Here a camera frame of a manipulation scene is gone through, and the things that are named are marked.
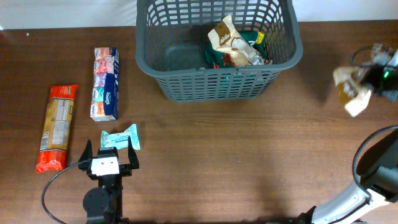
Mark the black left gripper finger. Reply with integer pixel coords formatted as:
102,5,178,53
78,140,93,170
127,136,139,169

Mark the beige brown snack pouch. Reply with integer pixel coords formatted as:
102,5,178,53
333,66,372,117
208,15,265,67

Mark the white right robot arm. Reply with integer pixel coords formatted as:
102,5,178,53
288,44,397,223

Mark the mint green snack wrapper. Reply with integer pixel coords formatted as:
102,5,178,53
101,124,141,150

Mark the orange spaghetti pasta package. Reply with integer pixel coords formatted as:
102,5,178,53
35,85,78,173

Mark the Kleenex tissue multipack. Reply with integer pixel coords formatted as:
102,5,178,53
90,47,119,122

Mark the grey plastic basket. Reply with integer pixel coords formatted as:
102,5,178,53
136,0,303,102

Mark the green snack bag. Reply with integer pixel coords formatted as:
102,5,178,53
205,31,273,69

